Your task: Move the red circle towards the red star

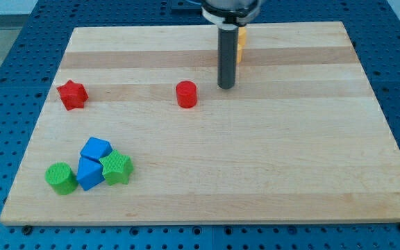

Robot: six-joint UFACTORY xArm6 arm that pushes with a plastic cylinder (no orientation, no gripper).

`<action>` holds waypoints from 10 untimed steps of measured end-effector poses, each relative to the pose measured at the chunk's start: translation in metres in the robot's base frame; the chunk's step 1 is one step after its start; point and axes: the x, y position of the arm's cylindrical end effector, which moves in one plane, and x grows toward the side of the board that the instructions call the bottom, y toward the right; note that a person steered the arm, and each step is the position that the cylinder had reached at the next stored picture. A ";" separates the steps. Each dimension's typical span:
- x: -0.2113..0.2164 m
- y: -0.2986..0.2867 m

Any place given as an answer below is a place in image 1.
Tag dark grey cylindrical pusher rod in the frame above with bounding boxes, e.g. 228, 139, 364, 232
217, 28, 238, 90

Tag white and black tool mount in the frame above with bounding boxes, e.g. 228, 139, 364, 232
201, 0, 265, 27

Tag red star block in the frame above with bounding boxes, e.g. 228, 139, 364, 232
56, 80, 88, 110

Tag green star block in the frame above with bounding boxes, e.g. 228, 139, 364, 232
99, 149, 134, 185

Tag yellow block lower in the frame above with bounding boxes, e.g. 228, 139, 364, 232
236, 44, 243, 64

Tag yellow block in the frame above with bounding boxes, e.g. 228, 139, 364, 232
237, 27, 247, 47
236, 44, 243, 64

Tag yellow block upper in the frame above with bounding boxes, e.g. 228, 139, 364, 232
237, 27, 247, 47

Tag red cylinder block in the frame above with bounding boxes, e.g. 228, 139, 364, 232
176, 81, 197, 108

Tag wooden board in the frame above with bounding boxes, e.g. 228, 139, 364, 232
0, 22, 400, 226

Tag blue cube block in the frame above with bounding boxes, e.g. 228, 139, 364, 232
80, 137, 113, 162

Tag blue triangular block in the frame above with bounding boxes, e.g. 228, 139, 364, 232
76, 157, 105, 191

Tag green cylinder block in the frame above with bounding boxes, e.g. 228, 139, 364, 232
44, 162, 78, 195

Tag black screw left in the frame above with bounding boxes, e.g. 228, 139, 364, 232
22, 225, 33, 235

